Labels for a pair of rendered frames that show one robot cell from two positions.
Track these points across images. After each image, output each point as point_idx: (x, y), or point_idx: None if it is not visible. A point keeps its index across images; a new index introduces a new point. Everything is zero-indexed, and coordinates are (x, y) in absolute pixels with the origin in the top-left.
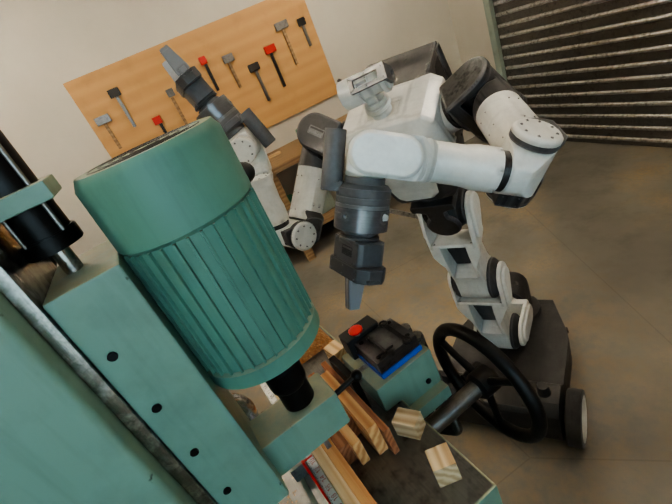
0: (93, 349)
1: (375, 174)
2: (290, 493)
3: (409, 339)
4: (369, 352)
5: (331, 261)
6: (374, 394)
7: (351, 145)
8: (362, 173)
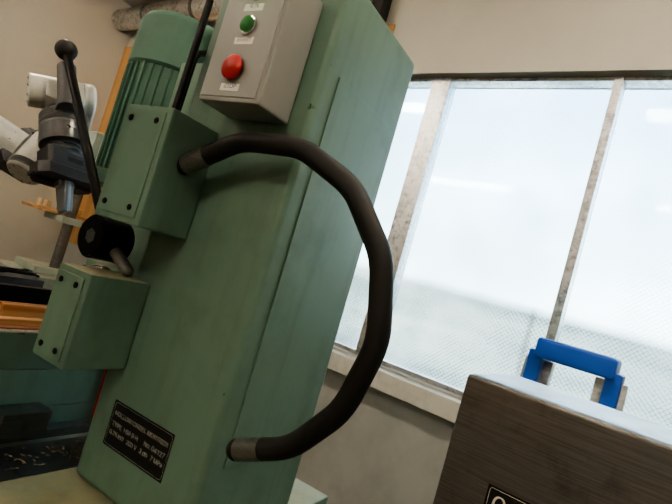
0: None
1: (92, 116)
2: (48, 450)
3: (27, 269)
4: (22, 277)
5: (54, 165)
6: None
7: (95, 90)
8: (93, 111)
